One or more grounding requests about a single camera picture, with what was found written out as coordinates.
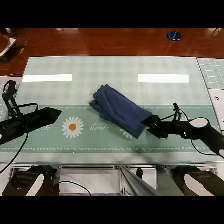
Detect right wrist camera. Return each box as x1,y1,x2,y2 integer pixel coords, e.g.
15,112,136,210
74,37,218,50
171,102,184,124

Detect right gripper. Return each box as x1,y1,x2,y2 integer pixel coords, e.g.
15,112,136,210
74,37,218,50
143,114,170,140

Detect blue round object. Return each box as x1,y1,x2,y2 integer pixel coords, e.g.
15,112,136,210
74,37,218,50
166,31,182,42

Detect blue garment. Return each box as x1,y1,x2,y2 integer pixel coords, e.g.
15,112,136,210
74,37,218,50
88,83,154,140

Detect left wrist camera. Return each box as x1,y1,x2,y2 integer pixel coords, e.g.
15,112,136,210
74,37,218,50
1,79,21,118

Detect silver frame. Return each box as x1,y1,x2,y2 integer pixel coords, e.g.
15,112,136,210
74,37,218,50
0,161,224,197

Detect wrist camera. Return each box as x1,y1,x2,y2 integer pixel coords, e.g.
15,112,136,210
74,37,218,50
1,79,21,118
171,102,184,124

